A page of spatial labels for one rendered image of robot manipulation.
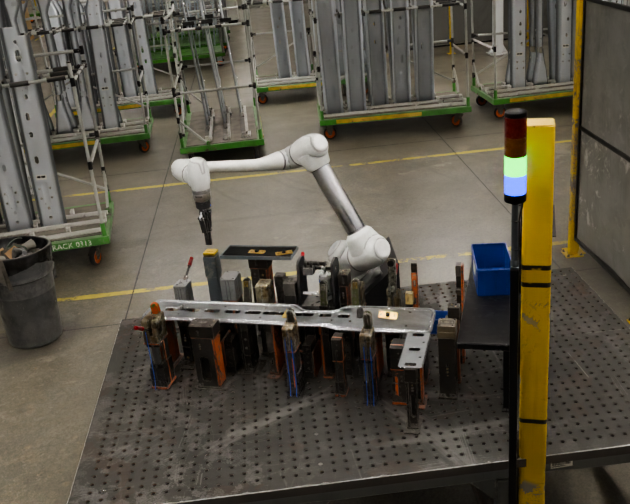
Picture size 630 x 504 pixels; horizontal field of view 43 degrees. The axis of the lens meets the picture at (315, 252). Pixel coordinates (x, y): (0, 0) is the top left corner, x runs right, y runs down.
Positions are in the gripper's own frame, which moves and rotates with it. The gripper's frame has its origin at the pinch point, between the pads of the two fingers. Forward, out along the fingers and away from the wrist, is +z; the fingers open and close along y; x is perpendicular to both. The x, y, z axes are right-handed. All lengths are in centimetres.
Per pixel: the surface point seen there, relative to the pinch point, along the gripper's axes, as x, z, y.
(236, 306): 21.9, 23.1, 28.2
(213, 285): 0.2, 25.1, 2.6
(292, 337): 57, 23, 55
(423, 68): 20, 52, -697
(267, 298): 35.5, 21.6, 21.8
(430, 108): 32, 94, -656
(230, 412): 30, 53, 71
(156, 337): -7, 25, 57
